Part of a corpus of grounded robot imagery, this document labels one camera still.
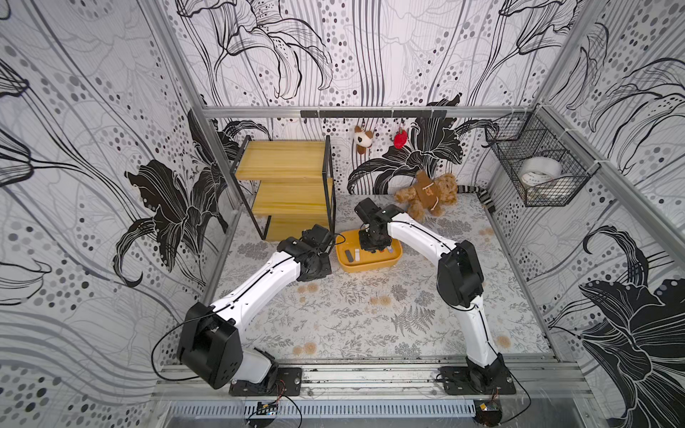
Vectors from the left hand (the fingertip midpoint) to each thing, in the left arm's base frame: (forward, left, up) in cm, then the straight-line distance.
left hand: (321, 275), depth 83 cm
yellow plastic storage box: (+11, -16, -9) cm, 21 cm away
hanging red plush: (+46, -25, +20) cm, 56 cm away
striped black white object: (+48, -67, -8) cm, 83 cm away
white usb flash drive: (+14, -11, -9) cm, 20 cm away
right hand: (+17, -16, -5) cm, 23 cm away
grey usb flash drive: (+13, -9, -10) cm, 19 cm away
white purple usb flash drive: (+17, -24, -10) cm, 31 cm away
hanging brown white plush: (+43, -12, +21) cm, 49 cm away
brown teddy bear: (+41, -43, -3) cm, 59 cm away
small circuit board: (-34, +13, -13) cm, 39 cm away
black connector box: (-33, -47, -11) cm, 59 cm away
